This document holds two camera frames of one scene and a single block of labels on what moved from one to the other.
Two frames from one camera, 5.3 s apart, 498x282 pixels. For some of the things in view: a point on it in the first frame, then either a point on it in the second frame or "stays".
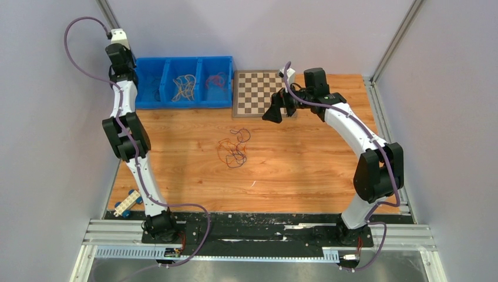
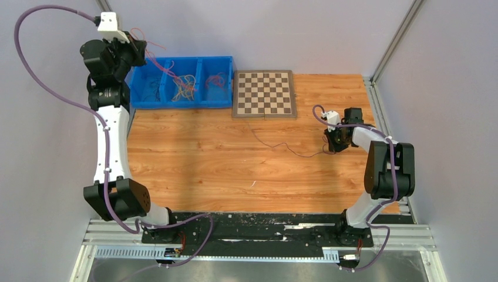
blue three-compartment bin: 185,82 stays
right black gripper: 273,113 to 333,147
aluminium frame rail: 410,238 stays
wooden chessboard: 253,91 stays
